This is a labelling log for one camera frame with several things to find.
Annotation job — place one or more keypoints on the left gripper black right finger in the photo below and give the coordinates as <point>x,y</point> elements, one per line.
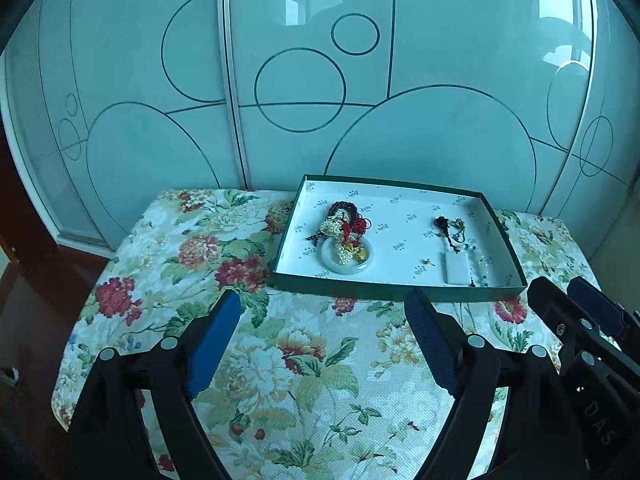
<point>438,337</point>

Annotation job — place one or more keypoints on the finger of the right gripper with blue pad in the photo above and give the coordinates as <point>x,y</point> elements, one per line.
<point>613,320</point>

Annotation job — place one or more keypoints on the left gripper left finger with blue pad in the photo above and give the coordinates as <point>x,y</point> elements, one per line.
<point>206,347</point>

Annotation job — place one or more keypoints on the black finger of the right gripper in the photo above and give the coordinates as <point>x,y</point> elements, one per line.
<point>572,326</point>

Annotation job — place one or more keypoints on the red knot cord gold pendant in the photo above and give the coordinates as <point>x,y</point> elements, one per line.
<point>361,253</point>

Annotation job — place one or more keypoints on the white jade bangle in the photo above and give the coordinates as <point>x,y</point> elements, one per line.
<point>337,258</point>

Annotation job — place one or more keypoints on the red knot cord charm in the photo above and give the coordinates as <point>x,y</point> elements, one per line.
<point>353,230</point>

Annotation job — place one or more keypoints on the green jewelry box tray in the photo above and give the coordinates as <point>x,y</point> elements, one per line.
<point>409,222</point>

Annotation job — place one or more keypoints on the glass sliding wardrobe doors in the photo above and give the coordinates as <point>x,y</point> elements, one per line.
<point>534,103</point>

